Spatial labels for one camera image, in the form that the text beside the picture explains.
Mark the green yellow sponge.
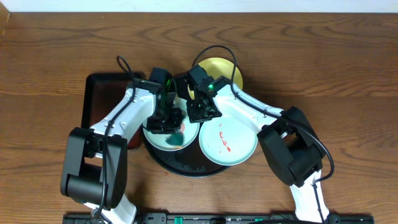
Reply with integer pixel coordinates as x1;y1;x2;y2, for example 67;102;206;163
165;132;184;147

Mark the light blue plate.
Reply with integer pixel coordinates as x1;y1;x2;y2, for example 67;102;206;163
199;116;257;166
144;97;200;151

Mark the light blue plate front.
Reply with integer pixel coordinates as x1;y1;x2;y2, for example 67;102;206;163
199;116;257;166

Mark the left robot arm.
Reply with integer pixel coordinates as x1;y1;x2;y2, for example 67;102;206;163
60;78;182;223

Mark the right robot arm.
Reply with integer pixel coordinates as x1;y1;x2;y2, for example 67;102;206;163
187;84;330;223

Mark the black round tray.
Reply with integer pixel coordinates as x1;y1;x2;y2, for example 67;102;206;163
141;73;246;179

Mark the black rectangular tray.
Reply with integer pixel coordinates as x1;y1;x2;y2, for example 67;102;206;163
81;73;129;128

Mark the yellow plate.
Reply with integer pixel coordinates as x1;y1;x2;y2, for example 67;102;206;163
198;57;243;90

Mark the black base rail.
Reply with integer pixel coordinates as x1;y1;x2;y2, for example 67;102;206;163
62;212;376;224

